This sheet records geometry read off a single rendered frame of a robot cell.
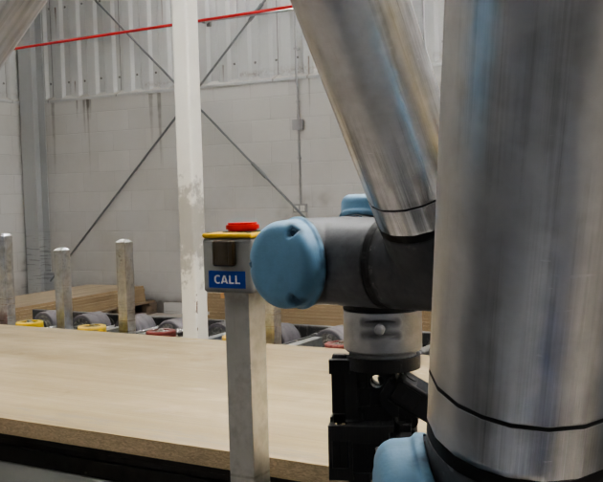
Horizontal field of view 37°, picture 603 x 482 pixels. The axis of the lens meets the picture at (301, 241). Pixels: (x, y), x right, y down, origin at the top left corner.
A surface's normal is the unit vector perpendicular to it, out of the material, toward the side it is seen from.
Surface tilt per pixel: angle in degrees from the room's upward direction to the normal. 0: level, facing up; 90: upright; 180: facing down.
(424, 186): 112
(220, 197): 90
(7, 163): 90
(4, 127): 90
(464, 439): 104
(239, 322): 90
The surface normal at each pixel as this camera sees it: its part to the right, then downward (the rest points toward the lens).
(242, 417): -0.51, 0.06
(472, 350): -0.72, 0.29
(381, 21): 0.37, 0.32
